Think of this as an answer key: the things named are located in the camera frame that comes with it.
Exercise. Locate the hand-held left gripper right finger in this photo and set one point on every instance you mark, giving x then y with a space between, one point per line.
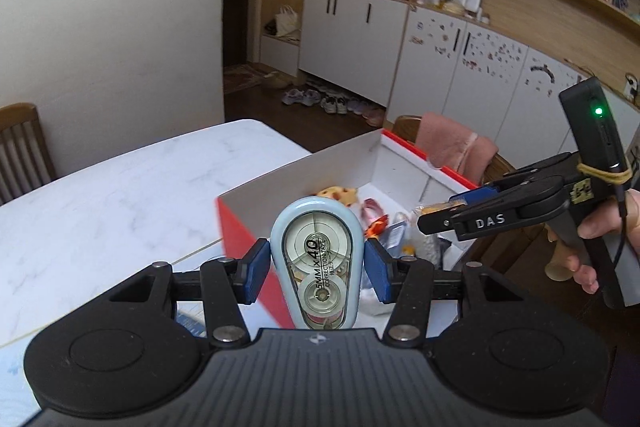
377 272

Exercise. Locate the pink towel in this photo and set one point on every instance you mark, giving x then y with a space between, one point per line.
455 147

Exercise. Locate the beige slippers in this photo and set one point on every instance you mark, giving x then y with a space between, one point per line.
276 82

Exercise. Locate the grey sneakers pair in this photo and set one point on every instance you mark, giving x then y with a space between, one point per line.
300 97

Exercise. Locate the pink shoes pair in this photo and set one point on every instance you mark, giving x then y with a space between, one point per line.
367 113

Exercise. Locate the light blue correction tape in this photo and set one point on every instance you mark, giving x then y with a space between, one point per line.
317 257

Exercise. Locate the dark wooden chair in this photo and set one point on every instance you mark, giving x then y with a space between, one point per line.
22 152

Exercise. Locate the white grey packet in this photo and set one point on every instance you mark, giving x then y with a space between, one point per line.
415 242

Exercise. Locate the yellow rubber band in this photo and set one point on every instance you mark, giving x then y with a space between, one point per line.
607 176

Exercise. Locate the red cardboard box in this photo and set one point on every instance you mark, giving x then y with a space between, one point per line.
320 167

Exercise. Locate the white sneakers pair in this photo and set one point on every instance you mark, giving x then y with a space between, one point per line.
334 105

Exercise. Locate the white cabinet with stickers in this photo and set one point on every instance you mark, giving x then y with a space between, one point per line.
500 82

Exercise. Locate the white lower cabinet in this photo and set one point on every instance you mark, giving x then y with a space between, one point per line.
350 47

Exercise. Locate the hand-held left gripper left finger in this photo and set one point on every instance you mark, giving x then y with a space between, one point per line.
255 267

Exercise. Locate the white tote bag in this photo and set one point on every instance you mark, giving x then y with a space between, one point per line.
289 23

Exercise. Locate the person's right hand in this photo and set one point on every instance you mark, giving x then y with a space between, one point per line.
630 222

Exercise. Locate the patterned doormat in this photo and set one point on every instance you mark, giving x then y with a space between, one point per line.
245 79

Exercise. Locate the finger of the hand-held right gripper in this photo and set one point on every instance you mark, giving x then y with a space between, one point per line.
472 197
435 224

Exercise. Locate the round-back wooden chair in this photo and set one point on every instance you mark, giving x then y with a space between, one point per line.
500 167

